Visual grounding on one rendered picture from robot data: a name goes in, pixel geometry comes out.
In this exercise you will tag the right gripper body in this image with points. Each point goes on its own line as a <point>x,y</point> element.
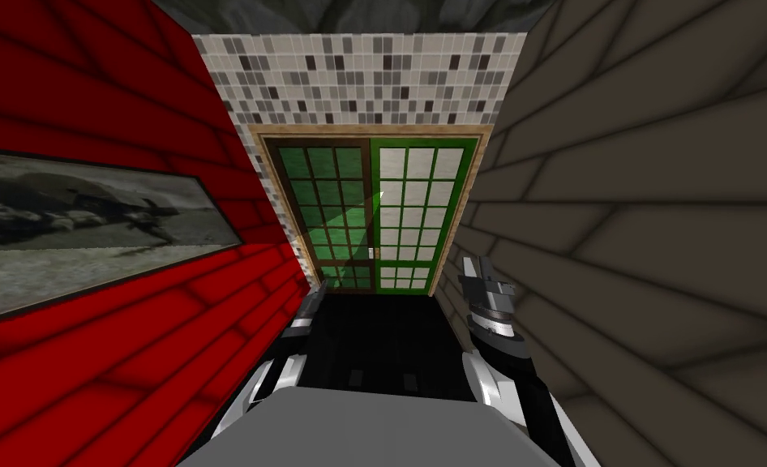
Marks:
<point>492,297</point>

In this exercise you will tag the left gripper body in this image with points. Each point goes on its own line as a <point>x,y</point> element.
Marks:
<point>315,303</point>

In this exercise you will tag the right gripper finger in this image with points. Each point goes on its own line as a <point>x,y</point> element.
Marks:
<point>488,270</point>
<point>469,268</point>

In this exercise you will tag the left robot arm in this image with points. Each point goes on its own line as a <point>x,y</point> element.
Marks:
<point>287,373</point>

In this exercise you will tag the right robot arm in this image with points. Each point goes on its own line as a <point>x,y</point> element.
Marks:
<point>510,383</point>

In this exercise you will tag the green framed glass door leaf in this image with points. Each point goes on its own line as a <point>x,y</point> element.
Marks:
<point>422,214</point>

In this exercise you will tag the brown framed glass door leaf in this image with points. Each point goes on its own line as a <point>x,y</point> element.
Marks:
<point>322,214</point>

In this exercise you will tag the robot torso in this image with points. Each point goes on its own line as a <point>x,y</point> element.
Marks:
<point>370,431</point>

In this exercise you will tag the grey landscape wall picture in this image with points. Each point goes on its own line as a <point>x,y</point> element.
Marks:
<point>65,227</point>

